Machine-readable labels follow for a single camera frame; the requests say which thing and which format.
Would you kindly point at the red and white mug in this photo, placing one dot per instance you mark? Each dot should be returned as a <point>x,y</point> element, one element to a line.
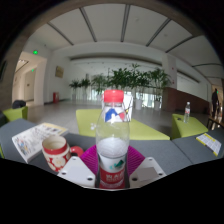
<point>55,153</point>

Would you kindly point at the small yellow-green low table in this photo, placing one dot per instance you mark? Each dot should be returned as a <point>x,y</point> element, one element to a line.
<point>188,128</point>

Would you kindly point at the framed wall picture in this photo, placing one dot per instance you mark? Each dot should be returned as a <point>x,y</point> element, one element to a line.
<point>59,72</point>

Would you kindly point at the yellow-green stool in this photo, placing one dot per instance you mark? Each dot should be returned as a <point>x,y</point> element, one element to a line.
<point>15,114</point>

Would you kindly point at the person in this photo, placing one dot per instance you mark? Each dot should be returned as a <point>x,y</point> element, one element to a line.
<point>215,100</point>

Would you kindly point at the row of potted plants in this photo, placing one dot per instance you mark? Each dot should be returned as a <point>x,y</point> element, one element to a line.
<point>133,78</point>

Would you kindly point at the red fire extinguisher box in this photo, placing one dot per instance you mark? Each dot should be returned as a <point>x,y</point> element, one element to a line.
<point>55,97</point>

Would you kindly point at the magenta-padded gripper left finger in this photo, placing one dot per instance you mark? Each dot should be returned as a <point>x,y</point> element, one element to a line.
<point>76,171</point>

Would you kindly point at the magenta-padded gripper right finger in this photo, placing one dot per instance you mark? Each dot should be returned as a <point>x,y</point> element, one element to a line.
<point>148,171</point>

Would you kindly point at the wide yellow-green low table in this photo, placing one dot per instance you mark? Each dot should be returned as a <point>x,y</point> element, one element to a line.
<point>146,130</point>

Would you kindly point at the printed magazine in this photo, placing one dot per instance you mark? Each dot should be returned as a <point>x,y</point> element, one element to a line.
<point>31,140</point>

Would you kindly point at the green exit sign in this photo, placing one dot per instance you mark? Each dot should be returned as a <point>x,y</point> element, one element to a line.
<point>35,52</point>

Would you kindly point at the black bag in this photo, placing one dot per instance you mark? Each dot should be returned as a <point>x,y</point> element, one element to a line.
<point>19,104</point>

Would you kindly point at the yellow-edged printed leaflet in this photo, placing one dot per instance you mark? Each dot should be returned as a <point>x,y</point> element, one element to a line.
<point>209,142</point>

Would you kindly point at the small clear water bottle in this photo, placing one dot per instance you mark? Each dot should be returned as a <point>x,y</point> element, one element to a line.
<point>187,113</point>

